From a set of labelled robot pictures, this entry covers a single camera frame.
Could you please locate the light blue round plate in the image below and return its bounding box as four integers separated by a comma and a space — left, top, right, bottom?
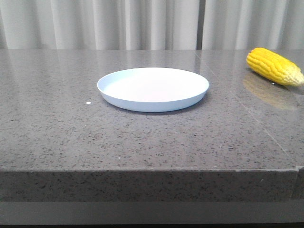
97, 67, 209, 113

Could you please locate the yellow corn cob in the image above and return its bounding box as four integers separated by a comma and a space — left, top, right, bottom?
247, 47, 304, 86

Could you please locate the grey pleated curtain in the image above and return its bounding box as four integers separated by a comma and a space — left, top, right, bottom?
0, 0, 304, 50

